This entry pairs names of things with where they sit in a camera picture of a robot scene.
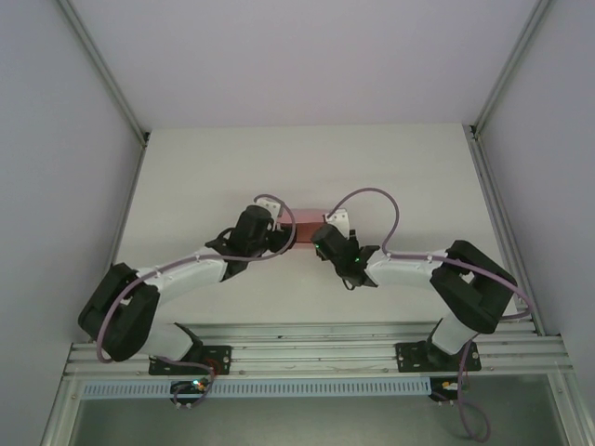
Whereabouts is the left control board with LEDs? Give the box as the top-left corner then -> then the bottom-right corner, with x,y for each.
169,379 -> 211,404

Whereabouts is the right control board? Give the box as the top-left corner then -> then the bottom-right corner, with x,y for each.
429,377 -> 460,403

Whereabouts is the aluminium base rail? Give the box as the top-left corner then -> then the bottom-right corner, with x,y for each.
63,320 -> 574,380

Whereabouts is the aluminium table side rail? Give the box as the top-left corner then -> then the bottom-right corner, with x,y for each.
109,133 -> 149,269
469,132 -> 563,338

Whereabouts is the white slotted cable duct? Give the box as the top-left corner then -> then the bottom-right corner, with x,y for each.
80,376 -> 432,400

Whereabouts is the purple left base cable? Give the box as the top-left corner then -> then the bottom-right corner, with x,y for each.
151,354 -> 218,412

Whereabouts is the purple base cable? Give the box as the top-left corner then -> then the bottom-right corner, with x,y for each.
456,346 -> 492,442
151,354 -> 218,412

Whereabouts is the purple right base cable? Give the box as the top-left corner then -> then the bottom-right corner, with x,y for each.
456,346 -> 492,442

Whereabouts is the aluminium frame post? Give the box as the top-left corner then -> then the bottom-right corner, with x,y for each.
59,0 -> 151,143
468,0 -> 559,139

